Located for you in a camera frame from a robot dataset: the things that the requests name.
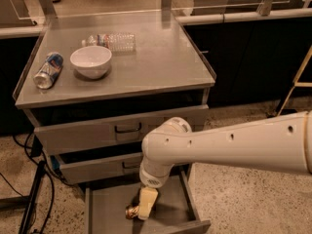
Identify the orange soda can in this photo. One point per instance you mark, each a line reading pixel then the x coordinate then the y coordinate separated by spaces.
pixel 131 211

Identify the middle grey drawer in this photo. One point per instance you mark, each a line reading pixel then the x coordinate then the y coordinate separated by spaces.
pixel 101 168

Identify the grey metal drawer cabinet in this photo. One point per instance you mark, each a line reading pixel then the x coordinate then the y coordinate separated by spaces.
pixel 164 72

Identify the black metal stand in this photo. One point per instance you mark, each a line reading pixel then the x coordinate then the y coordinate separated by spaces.
pixel 25 202

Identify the bottom grey drawer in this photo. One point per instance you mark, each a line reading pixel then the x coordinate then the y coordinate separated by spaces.
pixel 173 213

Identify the top grey drawer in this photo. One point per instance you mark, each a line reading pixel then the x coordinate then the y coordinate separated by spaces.
pixel 92 134

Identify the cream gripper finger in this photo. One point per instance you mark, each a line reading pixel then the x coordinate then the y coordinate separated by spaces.
pixel 147 199

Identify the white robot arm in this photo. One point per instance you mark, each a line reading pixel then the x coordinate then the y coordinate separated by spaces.
pixel 279 144

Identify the blue silver energy drink can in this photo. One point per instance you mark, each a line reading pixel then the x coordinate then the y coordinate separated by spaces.
pixel 49 71

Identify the grey drawer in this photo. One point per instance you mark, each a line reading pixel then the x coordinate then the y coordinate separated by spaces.
pixel 101 168
pixel 92 134
pixel 173 213

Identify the clear plastic water bottle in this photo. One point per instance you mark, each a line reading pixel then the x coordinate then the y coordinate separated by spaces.
pixel 115 42

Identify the white ceramic bowl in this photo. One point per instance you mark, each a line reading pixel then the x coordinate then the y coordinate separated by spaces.
pixel 92 61

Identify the white horizontal rail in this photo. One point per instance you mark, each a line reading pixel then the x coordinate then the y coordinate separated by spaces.
pixel 248 16

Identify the yellow wheeled cart frame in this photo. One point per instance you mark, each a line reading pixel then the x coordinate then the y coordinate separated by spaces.
pixel 295 83

